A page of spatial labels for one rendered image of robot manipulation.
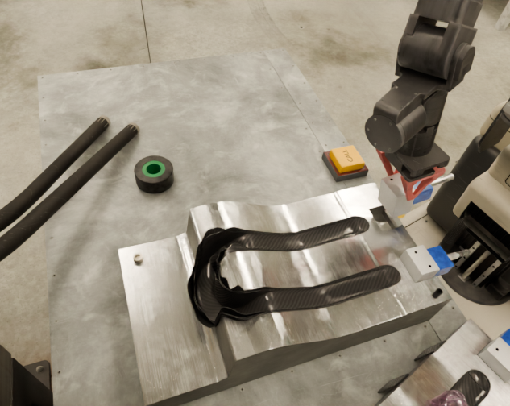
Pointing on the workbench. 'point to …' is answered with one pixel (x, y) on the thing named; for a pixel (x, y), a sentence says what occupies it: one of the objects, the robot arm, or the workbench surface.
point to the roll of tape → (154, 174)
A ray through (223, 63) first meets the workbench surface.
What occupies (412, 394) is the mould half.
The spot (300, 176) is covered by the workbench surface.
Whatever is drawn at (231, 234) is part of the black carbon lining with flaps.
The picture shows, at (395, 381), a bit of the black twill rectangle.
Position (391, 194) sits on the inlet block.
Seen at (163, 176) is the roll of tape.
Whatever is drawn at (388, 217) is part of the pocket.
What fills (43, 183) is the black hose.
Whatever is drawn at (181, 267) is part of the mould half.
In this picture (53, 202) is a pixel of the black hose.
